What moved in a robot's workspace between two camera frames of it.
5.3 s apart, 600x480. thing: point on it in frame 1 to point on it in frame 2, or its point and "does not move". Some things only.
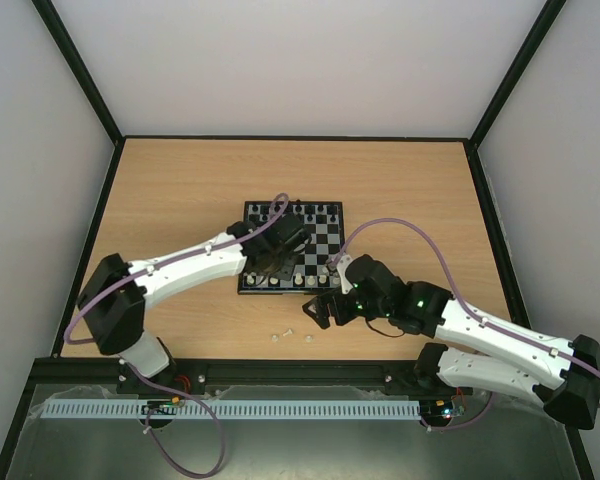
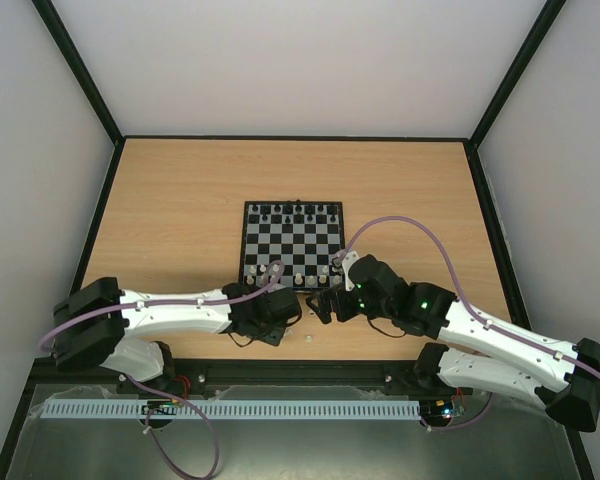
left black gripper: (287, 271) to (274, 337)
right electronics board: (441, 409) does not move
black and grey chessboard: (324, 222) does not move
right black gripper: (333, 308) does not move
